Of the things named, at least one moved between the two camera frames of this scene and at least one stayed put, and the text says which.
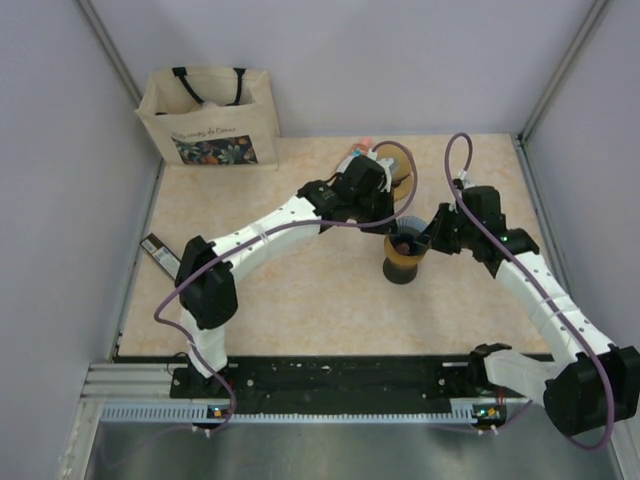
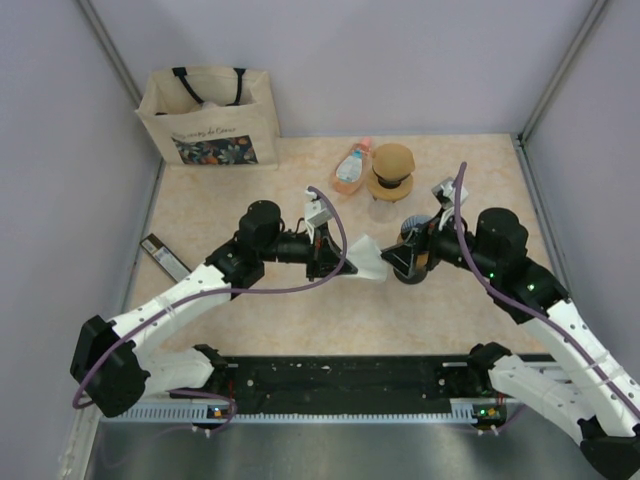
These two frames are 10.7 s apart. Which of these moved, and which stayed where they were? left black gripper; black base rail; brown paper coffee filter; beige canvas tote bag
Moved: left black gripper
Stayed: beige canvas tote bag; black base rail; brown paper coffee filter
